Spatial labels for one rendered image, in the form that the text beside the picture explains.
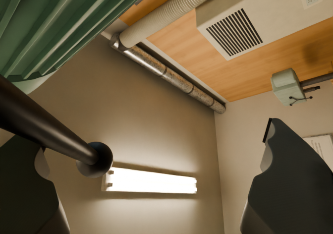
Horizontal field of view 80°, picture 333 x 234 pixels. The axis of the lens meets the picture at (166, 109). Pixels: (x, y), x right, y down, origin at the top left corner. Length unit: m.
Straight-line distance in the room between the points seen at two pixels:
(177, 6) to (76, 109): 1.09
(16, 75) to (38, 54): 0.04
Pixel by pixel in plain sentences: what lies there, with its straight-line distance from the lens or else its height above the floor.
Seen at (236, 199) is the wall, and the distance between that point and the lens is 3.19.
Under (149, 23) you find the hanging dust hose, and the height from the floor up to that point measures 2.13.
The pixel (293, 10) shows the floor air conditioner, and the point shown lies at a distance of 1.70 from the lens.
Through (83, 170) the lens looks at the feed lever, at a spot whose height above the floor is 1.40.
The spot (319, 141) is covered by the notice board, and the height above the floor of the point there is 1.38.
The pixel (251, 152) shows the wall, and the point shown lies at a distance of 3.14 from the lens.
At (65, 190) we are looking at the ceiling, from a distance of 1.62.
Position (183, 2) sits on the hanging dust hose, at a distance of 1.63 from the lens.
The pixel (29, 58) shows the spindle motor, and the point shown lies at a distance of 0.19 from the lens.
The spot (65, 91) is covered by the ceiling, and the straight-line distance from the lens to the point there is 1.73.
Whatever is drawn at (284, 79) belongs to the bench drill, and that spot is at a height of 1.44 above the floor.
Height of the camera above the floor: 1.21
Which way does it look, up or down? 37 degrees up
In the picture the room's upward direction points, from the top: 108 degrees counter-clockwise
